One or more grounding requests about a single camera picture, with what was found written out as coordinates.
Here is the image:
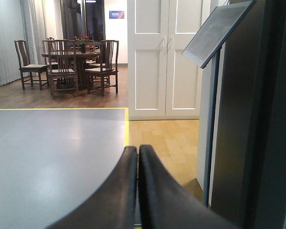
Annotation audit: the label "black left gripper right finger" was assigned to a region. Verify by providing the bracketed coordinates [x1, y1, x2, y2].
[138, 145, 237, 229]

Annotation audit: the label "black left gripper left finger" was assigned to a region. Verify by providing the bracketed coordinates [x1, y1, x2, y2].
[47, 146, 138, 229]

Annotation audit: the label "white panelled wardrobe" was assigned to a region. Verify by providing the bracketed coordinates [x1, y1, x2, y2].
[127, 0, 211, 120]

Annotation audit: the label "dark wooden chair right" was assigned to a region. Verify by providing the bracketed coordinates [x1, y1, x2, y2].
[85, 40, 119, 96]

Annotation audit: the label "dark wooden chair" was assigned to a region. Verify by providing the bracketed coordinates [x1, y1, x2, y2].
[42, 37, 58, 69]
[85, 40, 119, 96]
[47, 40, 79, 97]
[14, 40, 49, 90]

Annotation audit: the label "dark wooden chair front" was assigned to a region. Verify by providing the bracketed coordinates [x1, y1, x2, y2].
[47, 40, 79, 97]

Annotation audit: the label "dark wooden chair left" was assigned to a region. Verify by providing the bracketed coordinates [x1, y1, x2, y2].
[14, 40, 49, 90]

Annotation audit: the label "round dark wooden dining table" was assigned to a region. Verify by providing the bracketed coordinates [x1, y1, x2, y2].
[42, 51, 101, 92]

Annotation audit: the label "sign stand with grey board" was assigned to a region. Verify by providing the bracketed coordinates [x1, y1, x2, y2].
[182, 0, 256, 207]

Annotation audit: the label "red flowers in black vase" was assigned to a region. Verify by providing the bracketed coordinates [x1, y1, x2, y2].
[74, 34, 89, 53]

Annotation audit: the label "dark wooden chair back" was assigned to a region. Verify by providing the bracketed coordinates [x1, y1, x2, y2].
[42, 37, 58, 69]

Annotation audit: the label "grey living room curtain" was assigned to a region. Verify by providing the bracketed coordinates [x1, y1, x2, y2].
[0, 0, 46, 86]

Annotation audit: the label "blue wall sign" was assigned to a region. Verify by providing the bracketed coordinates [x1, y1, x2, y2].
[109, 10, 124, 19]

